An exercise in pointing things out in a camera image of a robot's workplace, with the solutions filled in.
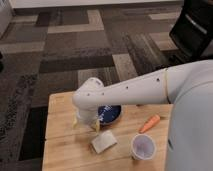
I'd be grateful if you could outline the clear plastic cup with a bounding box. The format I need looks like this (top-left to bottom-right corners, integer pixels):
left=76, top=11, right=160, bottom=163
left=131, top=134, right=156, bottom=160

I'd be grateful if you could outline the orange carrot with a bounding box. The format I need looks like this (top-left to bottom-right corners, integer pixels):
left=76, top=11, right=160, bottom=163
left=139, top=115, right=160, bottom=133

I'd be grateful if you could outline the dark blue ceramic bowl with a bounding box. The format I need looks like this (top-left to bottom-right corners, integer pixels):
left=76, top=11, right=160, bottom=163
left=98, top=105, right=122, bottom=125

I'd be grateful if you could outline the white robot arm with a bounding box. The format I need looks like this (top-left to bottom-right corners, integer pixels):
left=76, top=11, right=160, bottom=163
left=73, top=60, right=213, bottom=171

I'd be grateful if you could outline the black office chair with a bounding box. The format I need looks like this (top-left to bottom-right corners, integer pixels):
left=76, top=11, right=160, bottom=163
left=169, top=0, right=213, bottom=60

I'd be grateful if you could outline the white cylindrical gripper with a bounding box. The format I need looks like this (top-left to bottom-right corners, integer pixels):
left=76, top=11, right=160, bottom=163
left=72, top=109, right=100, bottom=132

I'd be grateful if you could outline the white sponge block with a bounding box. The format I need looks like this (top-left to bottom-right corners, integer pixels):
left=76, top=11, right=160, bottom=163
left=91, top=130, right=117, bottom=154

